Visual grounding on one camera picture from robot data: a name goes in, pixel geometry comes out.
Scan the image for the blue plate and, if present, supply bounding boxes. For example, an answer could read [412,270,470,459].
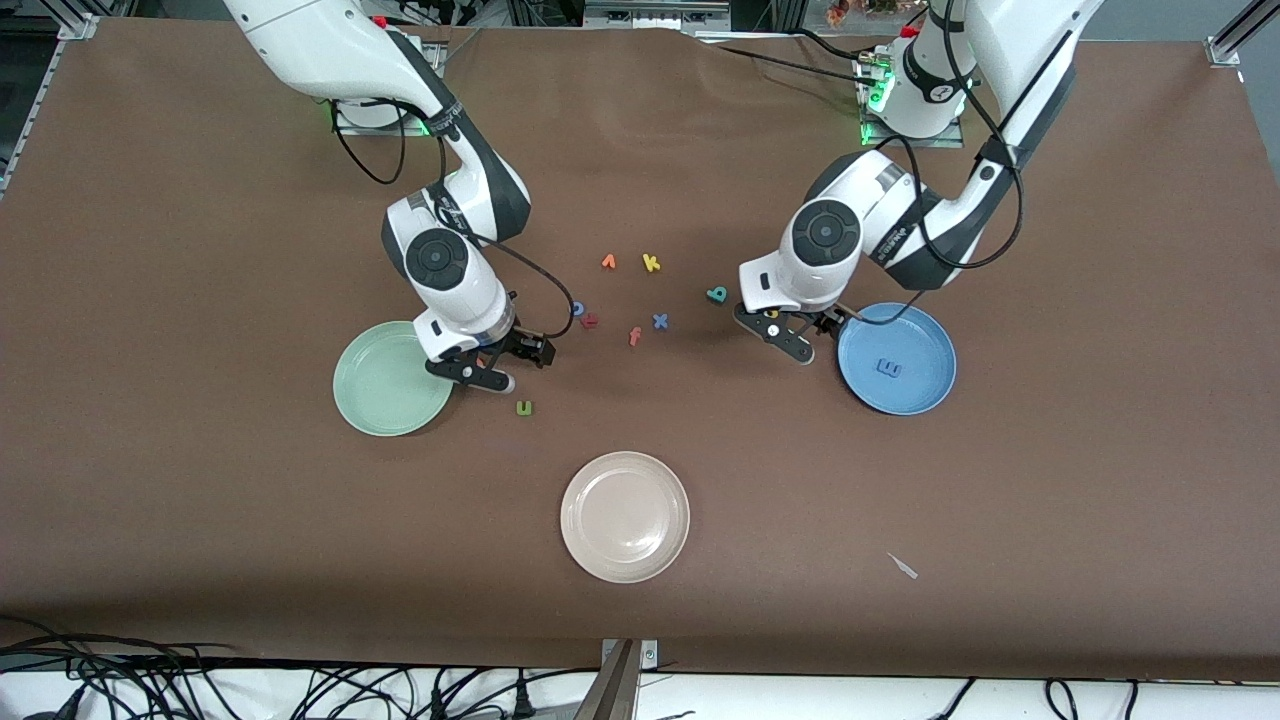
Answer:
[837,302,958,416]

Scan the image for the pale green plate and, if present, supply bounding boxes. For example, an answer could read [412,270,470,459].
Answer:
[332,320,456,438]

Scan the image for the beige plate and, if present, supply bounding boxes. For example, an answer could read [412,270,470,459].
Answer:
[560,451,691,584]

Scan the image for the brown table cover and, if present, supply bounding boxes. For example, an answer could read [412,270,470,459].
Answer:
[0,18,1280,683]

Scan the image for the orange flower decoration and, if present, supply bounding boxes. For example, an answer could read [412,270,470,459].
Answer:
[825,0,901,27]

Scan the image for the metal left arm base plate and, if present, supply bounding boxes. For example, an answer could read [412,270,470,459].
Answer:
[858,50,967,149]

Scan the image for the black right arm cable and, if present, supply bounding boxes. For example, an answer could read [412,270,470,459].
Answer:
[330,95,577,343]

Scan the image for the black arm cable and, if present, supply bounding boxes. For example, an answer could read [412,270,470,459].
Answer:
[330,95,577,343]
[845,0,1026,326]

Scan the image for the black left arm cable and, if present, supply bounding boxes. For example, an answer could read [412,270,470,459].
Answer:
[845,0,1026,326]

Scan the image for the black base cable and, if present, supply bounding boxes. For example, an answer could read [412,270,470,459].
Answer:
[715,28,881,86]

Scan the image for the small metal bracket plate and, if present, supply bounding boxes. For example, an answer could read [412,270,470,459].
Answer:
[600,638,660,669]

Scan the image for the grey camera post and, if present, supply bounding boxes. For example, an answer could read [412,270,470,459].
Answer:
[575,640,641,720]

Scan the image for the grey metal rail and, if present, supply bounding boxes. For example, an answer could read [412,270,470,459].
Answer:
[584,0,732,31]

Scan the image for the aluminium frame rail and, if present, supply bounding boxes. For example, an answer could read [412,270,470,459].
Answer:
[0,12,103,196]
[1205,0,1280,69]

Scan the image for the black cable tangle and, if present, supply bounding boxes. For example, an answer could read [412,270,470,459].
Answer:
[0,615,601,720]

